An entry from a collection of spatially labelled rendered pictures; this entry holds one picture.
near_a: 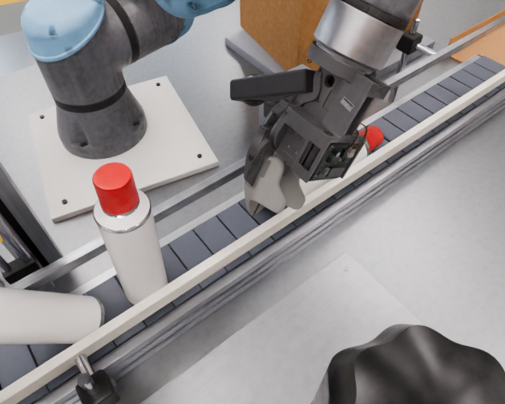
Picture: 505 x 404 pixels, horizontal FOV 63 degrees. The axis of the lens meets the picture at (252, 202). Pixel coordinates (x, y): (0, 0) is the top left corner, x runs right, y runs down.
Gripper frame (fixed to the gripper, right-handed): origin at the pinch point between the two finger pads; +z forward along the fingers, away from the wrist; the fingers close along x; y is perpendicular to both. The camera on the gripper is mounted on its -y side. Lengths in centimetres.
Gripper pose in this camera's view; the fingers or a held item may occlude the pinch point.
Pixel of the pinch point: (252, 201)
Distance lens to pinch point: 51.7
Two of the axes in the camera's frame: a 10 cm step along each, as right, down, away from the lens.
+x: 6.9, -1.0, 7.1
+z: -3.9, 7.8, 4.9
